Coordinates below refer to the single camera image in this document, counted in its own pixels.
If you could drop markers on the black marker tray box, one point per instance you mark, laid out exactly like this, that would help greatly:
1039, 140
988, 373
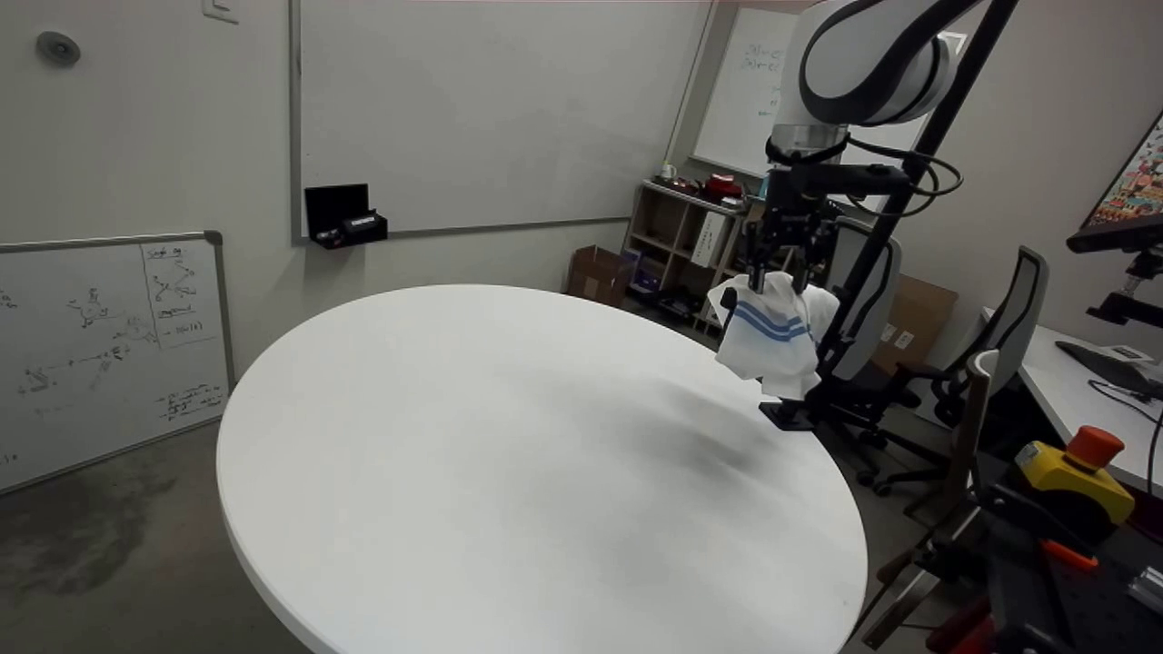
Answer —
341, 215

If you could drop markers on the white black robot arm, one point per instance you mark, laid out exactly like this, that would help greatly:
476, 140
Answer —
798, 140

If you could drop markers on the grey mesh office chair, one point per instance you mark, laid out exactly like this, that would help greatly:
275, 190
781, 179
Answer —
891, 323

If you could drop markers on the computer monitor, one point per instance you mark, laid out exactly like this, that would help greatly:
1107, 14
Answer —
1132, 204

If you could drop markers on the wooden storage shelf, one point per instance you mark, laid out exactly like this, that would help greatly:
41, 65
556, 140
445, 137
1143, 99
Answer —
677, 247

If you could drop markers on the leaning whiteboard with drawings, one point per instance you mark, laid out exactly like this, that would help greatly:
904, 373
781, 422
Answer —
105, 341

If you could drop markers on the far whiteboard with green writing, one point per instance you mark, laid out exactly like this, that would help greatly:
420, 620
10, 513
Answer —
748, 88

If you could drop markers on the cardboard box on floor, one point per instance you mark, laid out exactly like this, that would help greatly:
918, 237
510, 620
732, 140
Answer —
596, 272

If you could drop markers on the black pole clamp base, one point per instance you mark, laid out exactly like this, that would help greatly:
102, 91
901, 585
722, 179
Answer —
805, 413

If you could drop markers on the white desk at right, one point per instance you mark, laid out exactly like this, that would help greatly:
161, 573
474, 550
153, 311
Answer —
1078, 398

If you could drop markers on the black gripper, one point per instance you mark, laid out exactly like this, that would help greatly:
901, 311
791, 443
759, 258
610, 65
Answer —
793, 220

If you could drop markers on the black camera stand pole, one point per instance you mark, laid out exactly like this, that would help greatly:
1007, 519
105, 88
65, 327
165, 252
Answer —
912, 204

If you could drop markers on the white towel with blue stripes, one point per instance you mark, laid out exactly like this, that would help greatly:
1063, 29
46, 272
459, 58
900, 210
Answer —
770, 335

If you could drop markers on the yellow red emergency stop button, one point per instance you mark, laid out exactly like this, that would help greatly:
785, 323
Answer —
1079, 465

